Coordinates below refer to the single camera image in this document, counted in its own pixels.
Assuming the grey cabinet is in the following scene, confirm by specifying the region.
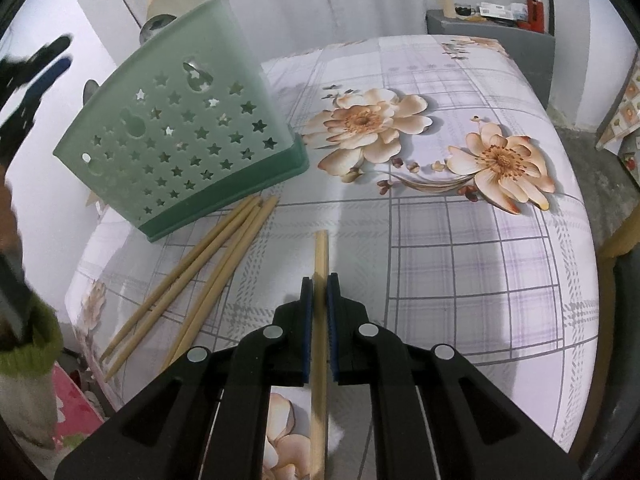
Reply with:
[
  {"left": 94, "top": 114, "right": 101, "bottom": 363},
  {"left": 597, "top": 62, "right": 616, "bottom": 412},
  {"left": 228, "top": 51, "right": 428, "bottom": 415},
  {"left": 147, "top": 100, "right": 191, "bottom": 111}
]
[{"left": 426, "top": 9, "right": 557, "bottom": 111}]

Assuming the green star-cutout utensil holder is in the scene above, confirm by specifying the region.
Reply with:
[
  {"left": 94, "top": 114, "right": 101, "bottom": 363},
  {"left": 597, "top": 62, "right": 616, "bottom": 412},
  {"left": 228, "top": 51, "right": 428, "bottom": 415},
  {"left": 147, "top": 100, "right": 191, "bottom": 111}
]
[{"left": 52, "top": 0, "right": 311, "bottom": 244}]

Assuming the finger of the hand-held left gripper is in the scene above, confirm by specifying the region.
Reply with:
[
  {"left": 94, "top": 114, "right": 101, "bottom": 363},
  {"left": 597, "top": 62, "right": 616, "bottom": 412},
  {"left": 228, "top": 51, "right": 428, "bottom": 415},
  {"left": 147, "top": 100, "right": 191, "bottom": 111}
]
[
  {"left": 20, "top": 57, "right": 71, "bottom": 111},
  {"left": 20, "top": 35, "right": 74, "bottom": 69}
]

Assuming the white curtain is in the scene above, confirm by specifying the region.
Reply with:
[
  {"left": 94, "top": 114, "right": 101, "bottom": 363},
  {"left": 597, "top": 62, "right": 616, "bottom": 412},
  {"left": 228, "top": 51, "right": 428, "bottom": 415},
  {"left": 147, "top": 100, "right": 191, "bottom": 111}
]
[{"left": 100, "top": 0, "right": 551, "bottom": 58}]

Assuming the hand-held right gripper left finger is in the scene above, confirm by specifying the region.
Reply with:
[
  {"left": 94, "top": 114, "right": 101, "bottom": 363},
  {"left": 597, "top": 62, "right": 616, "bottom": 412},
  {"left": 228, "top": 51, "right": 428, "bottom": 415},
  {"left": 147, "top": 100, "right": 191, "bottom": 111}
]
[{"left": 54, "top": 276, "right": 315, "bottom": 480}]

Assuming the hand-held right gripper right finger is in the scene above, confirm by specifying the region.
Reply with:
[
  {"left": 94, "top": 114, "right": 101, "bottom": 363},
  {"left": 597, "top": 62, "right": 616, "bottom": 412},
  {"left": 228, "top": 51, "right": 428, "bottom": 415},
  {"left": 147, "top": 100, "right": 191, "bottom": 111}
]
[{"left": 326, "top": 272, "right": 583, "bottom": 480}]

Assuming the patterned tablecloth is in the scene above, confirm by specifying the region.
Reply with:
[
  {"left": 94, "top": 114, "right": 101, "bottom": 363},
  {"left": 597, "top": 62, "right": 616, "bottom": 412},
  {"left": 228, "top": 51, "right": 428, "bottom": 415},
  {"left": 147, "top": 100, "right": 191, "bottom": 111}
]
[{"left": 595, "top": 50, "right": 640, "bottom": 151}]

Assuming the yellow wooden chair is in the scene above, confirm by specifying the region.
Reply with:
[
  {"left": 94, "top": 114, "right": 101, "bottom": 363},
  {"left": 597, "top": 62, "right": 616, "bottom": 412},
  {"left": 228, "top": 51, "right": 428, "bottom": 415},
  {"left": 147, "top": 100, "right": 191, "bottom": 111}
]
[{"left": 597, "top": 200, "right": 640, "bottom": 261}]

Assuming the red lighter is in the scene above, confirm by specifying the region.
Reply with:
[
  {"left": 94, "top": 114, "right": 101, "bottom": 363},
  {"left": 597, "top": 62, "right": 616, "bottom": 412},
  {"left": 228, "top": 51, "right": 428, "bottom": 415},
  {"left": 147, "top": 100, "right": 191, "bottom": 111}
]
[{"left": 526, "top": 0, "right": 546, "bottom": 33}]

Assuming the white carton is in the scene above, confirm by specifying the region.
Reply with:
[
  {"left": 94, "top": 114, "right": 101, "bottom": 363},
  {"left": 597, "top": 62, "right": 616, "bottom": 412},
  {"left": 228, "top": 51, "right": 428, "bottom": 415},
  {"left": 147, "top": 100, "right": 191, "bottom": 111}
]
[{"left": 479, "top": 2, "right": 526, "bottom": 23}]

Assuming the pink floral blanket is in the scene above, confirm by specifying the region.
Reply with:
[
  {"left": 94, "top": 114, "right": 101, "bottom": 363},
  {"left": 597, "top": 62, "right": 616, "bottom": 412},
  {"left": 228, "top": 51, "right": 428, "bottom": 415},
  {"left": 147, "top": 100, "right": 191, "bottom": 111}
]
[{"left": 50, "top": 364, "right": 107, "bottom": 461}]

